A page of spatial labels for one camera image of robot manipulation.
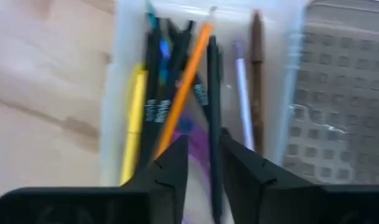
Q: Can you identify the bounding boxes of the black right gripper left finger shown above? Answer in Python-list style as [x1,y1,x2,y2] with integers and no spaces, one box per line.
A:
[122,136,189,224]

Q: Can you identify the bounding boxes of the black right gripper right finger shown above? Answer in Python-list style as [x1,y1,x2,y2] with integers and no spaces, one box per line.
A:
[222,128,325,224]

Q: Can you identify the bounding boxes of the purple plastic item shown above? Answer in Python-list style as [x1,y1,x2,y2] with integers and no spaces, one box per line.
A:
[173,114,212,224]

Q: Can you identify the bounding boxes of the long black click pen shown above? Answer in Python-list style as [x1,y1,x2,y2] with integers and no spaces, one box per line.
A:
[207,35,225,224]

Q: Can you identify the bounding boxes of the yellow highlighter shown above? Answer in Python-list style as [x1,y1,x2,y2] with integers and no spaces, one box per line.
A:
[119,63,149,187]

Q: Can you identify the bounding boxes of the purple translucent pen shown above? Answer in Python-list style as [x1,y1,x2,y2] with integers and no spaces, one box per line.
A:
[232,39,255,152]

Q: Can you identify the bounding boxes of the black pen with grey label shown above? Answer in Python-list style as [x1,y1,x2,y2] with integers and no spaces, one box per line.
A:
[138,29,162,175]

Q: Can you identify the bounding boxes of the orange pencil with eraser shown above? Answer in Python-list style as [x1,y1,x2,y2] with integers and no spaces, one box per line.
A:
[152,6,215,160]

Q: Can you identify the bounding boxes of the brown pen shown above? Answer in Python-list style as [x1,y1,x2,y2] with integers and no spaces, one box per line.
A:
[250,11,266,156]

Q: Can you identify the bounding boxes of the grey plastic box lid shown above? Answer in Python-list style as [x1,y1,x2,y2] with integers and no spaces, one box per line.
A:
[282,0,379,187]

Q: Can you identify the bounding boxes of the teal blue pen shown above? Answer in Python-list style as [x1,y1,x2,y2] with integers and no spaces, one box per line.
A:
[145,1,172,85]

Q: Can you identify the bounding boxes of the translucent plastic supply box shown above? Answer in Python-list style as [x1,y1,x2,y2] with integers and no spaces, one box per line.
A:
[100,0,308,224]

